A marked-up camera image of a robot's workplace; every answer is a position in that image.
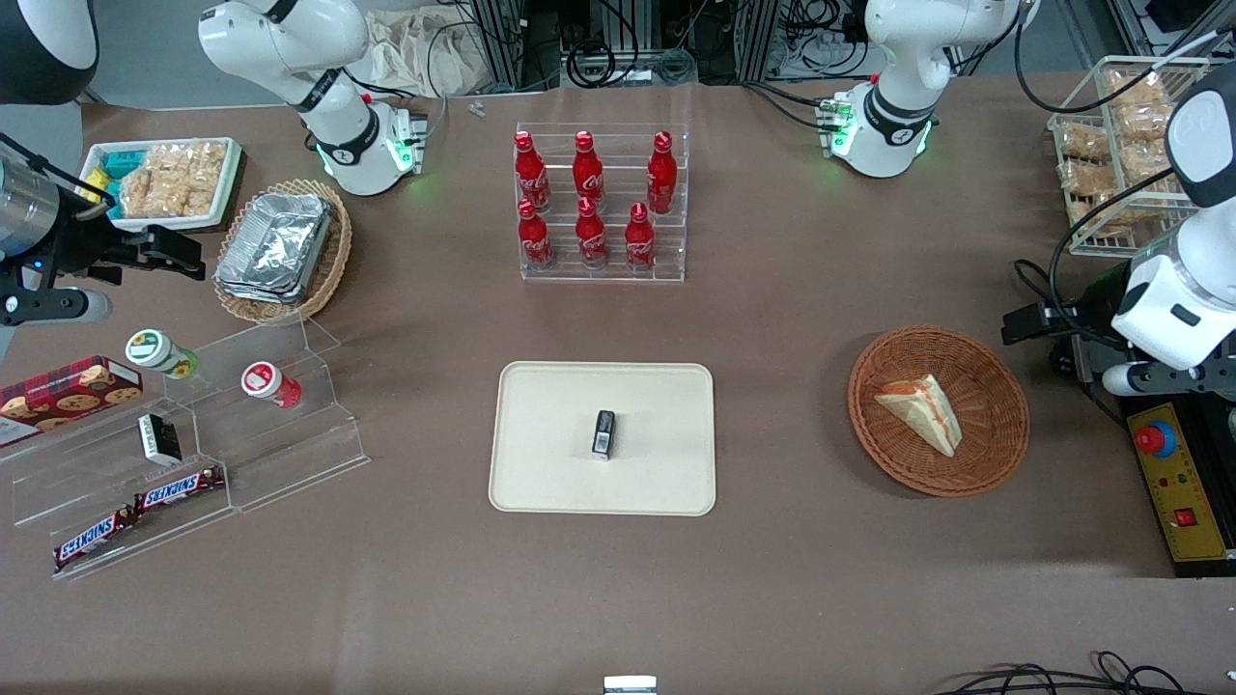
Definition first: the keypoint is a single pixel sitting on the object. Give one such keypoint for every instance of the teal snack packet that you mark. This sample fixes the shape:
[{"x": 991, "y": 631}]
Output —
[{"x": 121, "y": 162}]

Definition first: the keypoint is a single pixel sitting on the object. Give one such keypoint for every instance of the red cookie box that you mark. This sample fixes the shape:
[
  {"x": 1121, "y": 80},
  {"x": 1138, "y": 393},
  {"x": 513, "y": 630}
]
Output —
[{"x": 68, "y": 396}]

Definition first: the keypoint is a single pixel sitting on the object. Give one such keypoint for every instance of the aluminium foil tray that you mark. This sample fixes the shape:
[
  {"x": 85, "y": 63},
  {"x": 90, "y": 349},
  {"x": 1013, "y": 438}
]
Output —
[{"x": 275, "y": 246}]

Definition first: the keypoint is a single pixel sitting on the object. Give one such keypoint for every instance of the small black white box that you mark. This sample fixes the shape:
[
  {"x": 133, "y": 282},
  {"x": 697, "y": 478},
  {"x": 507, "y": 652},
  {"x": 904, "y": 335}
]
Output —
[{"x": 159, "y": 439}]

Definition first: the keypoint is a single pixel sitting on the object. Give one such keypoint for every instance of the beige cloth bag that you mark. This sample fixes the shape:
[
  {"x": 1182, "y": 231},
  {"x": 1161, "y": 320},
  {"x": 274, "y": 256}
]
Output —
[{"x": 415, "y": 53}]

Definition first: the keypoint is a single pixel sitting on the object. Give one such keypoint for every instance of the red emergency stop button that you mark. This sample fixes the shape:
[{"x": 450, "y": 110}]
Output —
[{"x": 1155, "y": 439}]

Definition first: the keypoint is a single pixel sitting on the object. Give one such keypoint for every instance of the green sunflower lid cup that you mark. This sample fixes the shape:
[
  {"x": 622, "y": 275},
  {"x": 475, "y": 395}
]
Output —
[{"x": 154, "y": 349}]

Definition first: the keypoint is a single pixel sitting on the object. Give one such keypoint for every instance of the black countertop appliance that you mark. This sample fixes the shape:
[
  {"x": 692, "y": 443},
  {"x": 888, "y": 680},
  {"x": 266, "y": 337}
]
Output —
[{"x": 1207, "y": 569}]

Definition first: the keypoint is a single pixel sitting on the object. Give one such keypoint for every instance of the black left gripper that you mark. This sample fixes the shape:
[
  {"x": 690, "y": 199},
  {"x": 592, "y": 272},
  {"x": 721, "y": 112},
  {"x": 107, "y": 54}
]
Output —
[{"x": 1098, "y": 307}]

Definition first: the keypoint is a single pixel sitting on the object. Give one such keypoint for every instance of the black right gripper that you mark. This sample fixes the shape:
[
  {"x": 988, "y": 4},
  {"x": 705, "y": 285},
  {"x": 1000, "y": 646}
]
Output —
[{"x": 75, "y": 239}]

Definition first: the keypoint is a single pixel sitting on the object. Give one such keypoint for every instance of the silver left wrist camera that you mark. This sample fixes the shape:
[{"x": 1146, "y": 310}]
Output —
[{"x": 1159, "y": 378}]

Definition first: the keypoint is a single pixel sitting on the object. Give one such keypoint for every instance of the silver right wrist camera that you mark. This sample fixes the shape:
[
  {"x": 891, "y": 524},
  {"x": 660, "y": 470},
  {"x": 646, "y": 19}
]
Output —
[{"x": 58, "y": 307}]

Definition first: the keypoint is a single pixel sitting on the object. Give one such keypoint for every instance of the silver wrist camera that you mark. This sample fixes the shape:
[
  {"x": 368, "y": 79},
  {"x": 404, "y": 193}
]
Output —
[
  {"x": 58, "y": 307},
  {"x": 1159, "y": 378}
]

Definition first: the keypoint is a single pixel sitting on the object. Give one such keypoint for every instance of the Snickers chocolate bar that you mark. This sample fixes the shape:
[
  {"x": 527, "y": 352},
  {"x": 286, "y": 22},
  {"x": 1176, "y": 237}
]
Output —
[
  {"x": 179, "y": 489},
  {"x": 95, "y": 539}
]

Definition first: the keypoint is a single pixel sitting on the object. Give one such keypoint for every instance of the white power strip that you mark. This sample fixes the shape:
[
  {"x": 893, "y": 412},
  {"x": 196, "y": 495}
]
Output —
[{"x": 830, "y": 43}]

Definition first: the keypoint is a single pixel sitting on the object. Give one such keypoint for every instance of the aluminium frame rack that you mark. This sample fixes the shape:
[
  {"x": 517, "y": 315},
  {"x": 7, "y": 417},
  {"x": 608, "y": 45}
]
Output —
[{"x": 502, "y": 43}]

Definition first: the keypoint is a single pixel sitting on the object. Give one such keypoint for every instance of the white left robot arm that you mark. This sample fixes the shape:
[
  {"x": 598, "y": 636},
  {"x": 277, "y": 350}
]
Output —
[{"x": 898, "y": 58}]

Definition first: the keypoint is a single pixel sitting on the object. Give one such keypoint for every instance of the triangular sandwich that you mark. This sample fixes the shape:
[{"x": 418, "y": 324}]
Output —
[{"x": 925, "y": 410}]

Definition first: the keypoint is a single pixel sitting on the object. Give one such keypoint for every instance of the clear acrylic bottle rack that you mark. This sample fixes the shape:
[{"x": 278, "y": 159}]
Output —
[{"x": 608, "y": 270}]

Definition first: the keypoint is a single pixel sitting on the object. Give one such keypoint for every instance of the clear acrylic stepped stand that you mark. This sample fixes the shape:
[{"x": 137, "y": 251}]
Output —
[
  {"x": 290, "y": 454},
  {"x": 77, "y": 492}
]

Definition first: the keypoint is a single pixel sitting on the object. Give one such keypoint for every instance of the yellow control panel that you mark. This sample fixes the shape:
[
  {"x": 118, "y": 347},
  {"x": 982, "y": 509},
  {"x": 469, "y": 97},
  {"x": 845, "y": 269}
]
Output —
[{"x": 1183, "y": 483}]

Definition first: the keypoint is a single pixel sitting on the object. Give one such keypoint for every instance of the round brown wicker basket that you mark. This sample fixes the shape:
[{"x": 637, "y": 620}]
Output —
[{"x": 995, "y": 425}]

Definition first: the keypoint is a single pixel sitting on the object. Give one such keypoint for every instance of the white rectangular snack tray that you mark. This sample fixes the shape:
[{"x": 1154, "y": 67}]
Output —
[{"x": 227, "y": 188}]

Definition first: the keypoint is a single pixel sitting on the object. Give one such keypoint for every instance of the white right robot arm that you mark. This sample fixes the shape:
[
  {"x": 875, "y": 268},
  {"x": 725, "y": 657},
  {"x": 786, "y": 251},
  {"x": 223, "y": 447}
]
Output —
[{"x": 290, "y": 58}]

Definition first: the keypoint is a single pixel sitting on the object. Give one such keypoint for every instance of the oval light wicker basket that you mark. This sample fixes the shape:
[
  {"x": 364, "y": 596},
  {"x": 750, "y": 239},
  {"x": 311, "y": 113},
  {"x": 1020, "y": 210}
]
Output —
[{"x": 333, "y": 261}]

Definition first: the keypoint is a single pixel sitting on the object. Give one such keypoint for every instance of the rice cracker packet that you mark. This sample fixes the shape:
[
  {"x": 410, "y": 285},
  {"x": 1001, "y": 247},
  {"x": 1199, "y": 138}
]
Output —
[
  {"x": 1135, "y": 89},
  {"x": 1144, "y": 123},
  {"x": 1089, "y": 177},
  {"x": 1147, "y": 159},
  {"x": 1083, "y": 143},
  {"x": 1101, "y": 217}
]

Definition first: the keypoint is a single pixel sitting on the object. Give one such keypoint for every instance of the small silver object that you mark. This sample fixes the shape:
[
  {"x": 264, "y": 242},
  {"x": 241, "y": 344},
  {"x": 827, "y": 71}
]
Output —
[{"x": 630, "y": 685}]

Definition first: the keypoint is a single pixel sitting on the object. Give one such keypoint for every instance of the bagged rice crackers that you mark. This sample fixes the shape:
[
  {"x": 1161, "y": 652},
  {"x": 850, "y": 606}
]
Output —
[{"x": 174, "y": 179}]

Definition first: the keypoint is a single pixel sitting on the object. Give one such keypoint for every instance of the cream plastic tray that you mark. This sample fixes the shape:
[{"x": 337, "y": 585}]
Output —
[{"x": 550, "y": 454}]

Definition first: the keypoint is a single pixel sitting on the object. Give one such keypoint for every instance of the red cola bottle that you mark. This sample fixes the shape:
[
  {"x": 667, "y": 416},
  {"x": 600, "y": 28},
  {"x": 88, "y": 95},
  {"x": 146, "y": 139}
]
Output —
[
  {"x": 534, "y": 241},
  {"x": 639, "y": 241},
  {"x": 661, "y": 179},
  {"x": 591, "y": 236},
  {"x": 531, "y": 174},
  {"x": 587, "y": 169}
]

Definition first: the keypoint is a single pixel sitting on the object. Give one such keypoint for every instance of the yellow snack packet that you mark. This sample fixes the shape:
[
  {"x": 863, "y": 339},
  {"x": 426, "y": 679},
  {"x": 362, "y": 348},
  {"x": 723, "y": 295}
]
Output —
[{"x": 97, "y": 185}]

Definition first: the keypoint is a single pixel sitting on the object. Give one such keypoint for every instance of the red lid cup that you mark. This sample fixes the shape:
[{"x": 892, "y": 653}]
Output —
[{"x": 266, "y": 381}]

